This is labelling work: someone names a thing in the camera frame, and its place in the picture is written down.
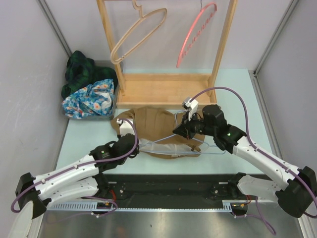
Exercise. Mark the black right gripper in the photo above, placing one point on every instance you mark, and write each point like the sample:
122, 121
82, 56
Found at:
184, 128

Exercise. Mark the tan brown skirt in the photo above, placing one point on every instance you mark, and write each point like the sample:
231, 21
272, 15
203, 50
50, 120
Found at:
153, 124

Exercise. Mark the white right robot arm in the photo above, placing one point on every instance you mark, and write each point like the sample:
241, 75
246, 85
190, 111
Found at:
293, 188

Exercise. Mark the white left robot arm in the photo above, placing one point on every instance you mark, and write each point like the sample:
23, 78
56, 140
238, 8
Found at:
83, 178

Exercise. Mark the pink plastic hanger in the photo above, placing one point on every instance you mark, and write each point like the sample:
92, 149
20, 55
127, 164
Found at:
199, 24

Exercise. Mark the beige wooden hanger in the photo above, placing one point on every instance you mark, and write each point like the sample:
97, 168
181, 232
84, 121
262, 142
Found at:
138, 29

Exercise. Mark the wooden clothes rack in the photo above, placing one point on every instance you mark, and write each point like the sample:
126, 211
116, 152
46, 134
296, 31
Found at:
149, 77

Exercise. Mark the blue floral garment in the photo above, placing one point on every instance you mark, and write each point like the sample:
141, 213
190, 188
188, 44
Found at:
93, 100

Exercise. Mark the grey plastic bin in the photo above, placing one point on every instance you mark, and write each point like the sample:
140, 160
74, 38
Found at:
91, 90

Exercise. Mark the green plaid garment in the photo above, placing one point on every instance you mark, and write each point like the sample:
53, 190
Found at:
82, 71

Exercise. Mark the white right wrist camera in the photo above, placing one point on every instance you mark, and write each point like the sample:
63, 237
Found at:
191, 105

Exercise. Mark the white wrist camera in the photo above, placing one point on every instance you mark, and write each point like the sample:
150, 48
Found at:
191, 105
125, 126

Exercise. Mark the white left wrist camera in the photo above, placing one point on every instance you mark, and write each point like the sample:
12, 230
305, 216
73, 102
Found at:
125, 126

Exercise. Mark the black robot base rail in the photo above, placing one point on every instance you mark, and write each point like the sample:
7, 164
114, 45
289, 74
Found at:
174, 192

